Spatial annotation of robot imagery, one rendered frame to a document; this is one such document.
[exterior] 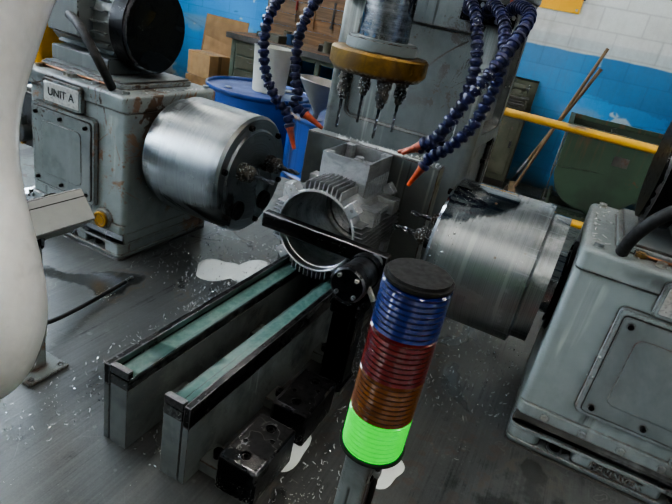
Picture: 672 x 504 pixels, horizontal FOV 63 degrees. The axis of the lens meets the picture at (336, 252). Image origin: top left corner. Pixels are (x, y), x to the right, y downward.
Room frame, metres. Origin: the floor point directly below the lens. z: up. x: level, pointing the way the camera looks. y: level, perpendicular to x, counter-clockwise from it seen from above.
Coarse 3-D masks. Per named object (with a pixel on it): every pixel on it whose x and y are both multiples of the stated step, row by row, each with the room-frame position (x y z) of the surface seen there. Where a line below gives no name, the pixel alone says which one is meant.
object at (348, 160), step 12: (348, 144) 1.11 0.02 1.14; (324, 156) 1.02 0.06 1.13; (336, 156) 1.01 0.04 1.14; (348, 156) 1.11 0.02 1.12; (360, 156) 1.07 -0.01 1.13; (372, 156) 1.11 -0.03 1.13; (384, 156) 1.08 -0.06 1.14; (324, 168) 1.02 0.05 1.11; (336, 168) 1.01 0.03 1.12; (348, 168) 1.00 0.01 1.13; (360, 168) 0.99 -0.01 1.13; (372, 168) 1.00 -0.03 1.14; (384, 168) 1.06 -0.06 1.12; (360, 180) 0.99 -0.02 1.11; (372, 180) 1.00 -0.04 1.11; (384, 180) 1.07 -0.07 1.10; (360, 192) 0.99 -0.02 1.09; (372, 192) 1.02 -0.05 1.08
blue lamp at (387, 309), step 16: (384, 288) 0.39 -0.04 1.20; (384, 304) 0.39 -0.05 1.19; (400, 304) 0.38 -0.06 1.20; (416, 304) 0.38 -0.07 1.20; (432, 304) 0.38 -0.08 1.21; (448, 304) 0.40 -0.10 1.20; (384, 320) 0.39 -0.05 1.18; (400, 320) 0.38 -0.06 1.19; (416, 320) 0.38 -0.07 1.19; (432, 320) 0.38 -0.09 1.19; (400, 336) 0.38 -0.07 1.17; (416, 336) 0.38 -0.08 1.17; (432, 336) 0.39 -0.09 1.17
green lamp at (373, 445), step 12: (348, 408) 0.41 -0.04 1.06; (348, 420) 0.40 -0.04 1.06; (360, 420) 0.38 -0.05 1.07; (348, 432) 0.39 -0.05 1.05; (360, 432) 0.38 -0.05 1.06; (372, 432) 0.38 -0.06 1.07; (384, 432) 0.38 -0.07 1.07; (396, 432) 0.38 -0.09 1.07; (408, 432) 0.40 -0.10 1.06; (348, 444) 0.39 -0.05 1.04; (360, 444) 0.38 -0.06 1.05; (372, 444) 0.38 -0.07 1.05; (384, 444) 0.38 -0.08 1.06; (396, 444) 0.38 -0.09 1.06; (360, 456) 0.38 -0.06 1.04; (372, 456) 0.38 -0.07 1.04; (384, 456) 0.38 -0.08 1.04; (396, 456) 0.39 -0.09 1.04
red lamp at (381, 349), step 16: (368, 336) 0.40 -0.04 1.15; (384, 336) 0.39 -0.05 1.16; (368, 352) 0.40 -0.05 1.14; (384, 352) 0.38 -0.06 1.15; (400, 352) 0.38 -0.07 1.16; (416, 352) 0.38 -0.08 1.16; (432, 352) 0.39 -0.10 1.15; (368, 368) 0.39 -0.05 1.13; (384, 368) 0.38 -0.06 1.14; (400, 368) 0.38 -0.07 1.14; (416, 368) 0.38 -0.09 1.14; (384, 384) 0.38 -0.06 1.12; (400, 384) 0.38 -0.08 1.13; (416, 384) 0.39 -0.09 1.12
